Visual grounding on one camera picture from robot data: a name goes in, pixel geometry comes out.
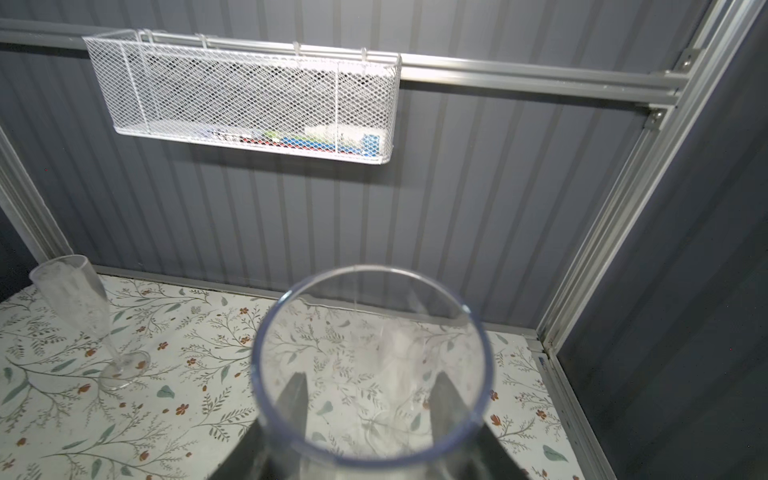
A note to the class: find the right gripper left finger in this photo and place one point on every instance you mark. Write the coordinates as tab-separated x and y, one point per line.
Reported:
265	453

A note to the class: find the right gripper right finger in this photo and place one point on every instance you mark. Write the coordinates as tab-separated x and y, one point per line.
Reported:
472	451

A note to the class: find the glass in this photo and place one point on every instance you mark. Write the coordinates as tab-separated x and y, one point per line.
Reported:
372	372

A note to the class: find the clear champagne flute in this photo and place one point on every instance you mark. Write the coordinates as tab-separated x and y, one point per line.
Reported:
73	289
405	368

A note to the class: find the floral table mat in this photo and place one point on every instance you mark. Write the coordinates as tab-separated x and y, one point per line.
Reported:
193	403

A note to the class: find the items in white basket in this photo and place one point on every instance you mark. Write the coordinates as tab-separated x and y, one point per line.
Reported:
332	138

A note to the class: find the white wire mesh basket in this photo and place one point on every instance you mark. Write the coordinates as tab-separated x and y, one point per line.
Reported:
172	87

